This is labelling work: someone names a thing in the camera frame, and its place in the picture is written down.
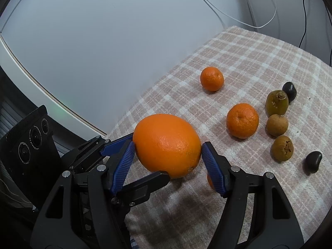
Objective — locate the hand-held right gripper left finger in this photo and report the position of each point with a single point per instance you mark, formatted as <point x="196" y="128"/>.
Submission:
<point x="121" y="172"/>

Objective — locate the small orange fruit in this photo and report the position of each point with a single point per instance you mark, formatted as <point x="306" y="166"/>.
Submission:
<point x="209" y="182"/>

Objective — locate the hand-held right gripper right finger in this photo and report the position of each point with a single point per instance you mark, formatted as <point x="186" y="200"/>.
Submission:
<point x="212" y="171"/>

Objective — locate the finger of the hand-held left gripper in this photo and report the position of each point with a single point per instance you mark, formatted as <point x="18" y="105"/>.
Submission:
<point x="145" y="186"/>
<point x="116" y="144"/>

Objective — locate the green kiwi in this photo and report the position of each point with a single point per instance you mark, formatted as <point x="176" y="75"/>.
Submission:
<point x="276" y="105"/>

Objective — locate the pink plaid cloth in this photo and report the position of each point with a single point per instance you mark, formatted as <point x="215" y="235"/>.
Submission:
<point x="233" y="51"/>

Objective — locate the small mandarin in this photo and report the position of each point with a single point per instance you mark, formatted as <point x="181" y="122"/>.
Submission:
<point x="212" y="79"/>

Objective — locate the large orange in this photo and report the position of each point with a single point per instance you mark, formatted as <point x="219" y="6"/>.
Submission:
<point x="166" y="142"/>

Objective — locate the brown round fruit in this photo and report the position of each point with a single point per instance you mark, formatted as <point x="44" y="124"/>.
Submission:
<point x="281" y="148"/>
<point x="277" y="125"/>

